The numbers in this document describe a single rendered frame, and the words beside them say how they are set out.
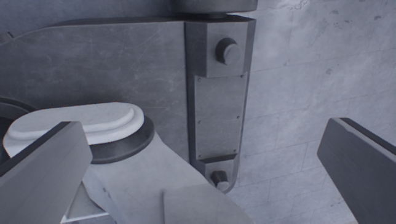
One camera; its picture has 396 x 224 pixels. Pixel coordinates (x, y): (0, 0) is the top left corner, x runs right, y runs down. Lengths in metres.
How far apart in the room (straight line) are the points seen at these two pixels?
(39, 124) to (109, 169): 0.13
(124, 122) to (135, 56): 0.16
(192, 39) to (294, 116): 0.59
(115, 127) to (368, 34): 0.87
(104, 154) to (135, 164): 0.05
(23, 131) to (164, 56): 0.27
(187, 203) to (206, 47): 0.28
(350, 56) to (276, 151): 0.45
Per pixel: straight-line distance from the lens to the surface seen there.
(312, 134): 1.03
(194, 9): 0.44
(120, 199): 0.30
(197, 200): 0.26
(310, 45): 0.81
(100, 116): 0.37
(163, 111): 0.50
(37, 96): 0.53
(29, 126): 0.40
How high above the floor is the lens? 0.61
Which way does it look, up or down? 58 degrees down
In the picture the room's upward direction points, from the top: 157 degrees clockwise
